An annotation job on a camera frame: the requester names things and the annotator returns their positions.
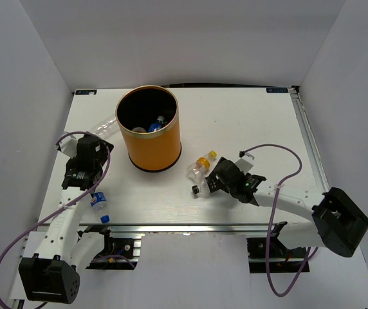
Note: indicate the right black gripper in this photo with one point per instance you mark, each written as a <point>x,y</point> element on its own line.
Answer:
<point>220,185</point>

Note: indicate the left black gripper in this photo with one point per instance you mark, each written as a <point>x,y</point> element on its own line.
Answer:
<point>103,151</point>

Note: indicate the black label black cap bottle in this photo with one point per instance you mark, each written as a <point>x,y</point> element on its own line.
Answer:
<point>205,188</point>

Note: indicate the red label red cap bottle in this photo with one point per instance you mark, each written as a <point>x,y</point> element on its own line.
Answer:
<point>139,130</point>

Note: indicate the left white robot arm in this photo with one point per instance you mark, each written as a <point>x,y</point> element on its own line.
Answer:
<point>52,274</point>

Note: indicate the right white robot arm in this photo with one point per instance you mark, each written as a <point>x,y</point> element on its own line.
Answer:
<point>330,219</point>

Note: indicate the blue bottle inside bin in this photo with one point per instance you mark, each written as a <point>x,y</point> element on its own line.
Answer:
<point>157,125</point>

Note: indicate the orange cylindrical bin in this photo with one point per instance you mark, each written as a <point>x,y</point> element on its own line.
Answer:
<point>140,107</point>

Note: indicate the orange label yellow cap bottle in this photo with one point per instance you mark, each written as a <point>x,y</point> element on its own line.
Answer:
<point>198,170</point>

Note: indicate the blue label blue cap bottle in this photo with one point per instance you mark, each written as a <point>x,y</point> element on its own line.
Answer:
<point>99,206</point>

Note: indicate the clear crushed plastic bottle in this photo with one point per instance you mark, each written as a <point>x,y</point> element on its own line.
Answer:
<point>106,128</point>

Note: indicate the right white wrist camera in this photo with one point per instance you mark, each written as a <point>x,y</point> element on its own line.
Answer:
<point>245,164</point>

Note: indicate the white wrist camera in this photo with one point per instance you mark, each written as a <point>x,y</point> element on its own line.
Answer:
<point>67,145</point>
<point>245,164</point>

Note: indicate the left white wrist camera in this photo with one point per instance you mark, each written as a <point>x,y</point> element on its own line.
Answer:
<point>67,145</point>

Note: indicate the front aluminium table rail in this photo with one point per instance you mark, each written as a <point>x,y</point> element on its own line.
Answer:
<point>130,231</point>

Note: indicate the aluminium table rail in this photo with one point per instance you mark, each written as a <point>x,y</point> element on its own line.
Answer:
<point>309,141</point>
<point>130,231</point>

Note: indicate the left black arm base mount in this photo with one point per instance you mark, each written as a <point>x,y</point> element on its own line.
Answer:
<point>114,244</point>

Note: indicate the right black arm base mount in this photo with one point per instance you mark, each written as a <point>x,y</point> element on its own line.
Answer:
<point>282,260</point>

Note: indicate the right aluminium table rail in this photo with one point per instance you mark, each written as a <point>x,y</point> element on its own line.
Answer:
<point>309,141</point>

